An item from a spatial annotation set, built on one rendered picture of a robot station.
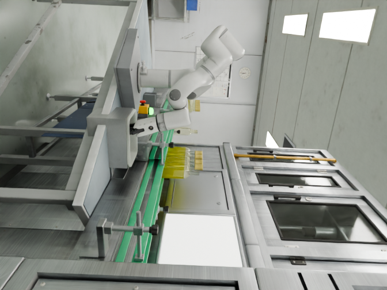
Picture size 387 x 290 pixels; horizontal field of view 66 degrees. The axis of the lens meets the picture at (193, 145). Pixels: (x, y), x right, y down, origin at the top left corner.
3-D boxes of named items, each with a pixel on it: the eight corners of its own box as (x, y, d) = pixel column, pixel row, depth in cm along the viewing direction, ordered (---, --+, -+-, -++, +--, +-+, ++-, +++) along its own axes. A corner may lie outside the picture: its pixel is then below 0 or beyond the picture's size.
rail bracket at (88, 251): (79, 262, 87) (156, 265, 87) (73, 213, 81) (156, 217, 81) (85, 250, 91) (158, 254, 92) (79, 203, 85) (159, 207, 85)
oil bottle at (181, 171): (147, 177, 150) (189, 179, 150) (146, 167, 148) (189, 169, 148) (148, 172, 155) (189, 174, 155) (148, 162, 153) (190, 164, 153)
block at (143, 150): (133, 161, 146) (147, 161, 146) (132, 143, 143) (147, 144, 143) (134, 158, 150) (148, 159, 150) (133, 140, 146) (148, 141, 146)
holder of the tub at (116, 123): (109, 179, 129) (128, 179, 129) (105, 118, 119) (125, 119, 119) (119, 161, 145) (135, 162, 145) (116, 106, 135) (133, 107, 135)
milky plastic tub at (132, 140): (110, 168, 127) (130, 169, 127) (106, 118, 118) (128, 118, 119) (120, 152, 143) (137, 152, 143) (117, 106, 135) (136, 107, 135)
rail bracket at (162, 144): (147, 165, 147) (173, 166, 147) (147, 133, 141) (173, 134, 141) (148, 162, 150) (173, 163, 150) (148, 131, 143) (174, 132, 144)
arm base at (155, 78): (136, 69, 144) (168, 70, 145) (139, 55, 153) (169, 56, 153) (138, 95, 155) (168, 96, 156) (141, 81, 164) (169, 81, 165)
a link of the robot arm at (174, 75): (169, 78, 163) (198, 79, 164) (168, 95, 155) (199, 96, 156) (169, 64, 155) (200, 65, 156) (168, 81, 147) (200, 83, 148)
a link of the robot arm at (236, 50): (209, 44, 146) (232, 23, 138) (227, 64, 150) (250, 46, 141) (201, 53, 136) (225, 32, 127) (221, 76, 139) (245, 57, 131)
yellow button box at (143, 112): (135, 117, 181) (147, 118, 181) (135, 105, 178) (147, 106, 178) (137, 114, 187) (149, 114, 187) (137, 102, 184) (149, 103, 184)
